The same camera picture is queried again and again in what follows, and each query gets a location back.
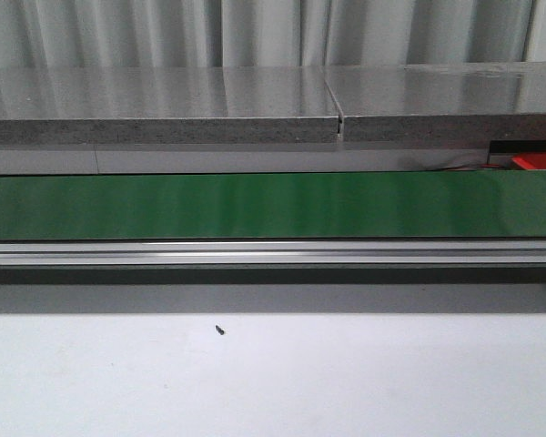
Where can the grey stone counter slab left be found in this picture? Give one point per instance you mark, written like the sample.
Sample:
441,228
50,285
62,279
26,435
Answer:
165,105

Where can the grey stone counter slab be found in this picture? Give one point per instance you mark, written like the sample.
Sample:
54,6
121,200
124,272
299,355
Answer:
165,105
474,102

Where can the green conveyor belt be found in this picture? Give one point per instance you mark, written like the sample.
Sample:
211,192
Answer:
464,204

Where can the grey stone counter slab right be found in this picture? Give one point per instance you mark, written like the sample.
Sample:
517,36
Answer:
474,102

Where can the red plastic tray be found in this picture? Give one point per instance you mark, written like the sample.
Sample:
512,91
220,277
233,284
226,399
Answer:
530,161

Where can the white pleated curtain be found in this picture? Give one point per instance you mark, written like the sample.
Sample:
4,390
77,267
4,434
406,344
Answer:
269,33

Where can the aluminium conveyor frame rail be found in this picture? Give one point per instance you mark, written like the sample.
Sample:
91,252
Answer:
481,276

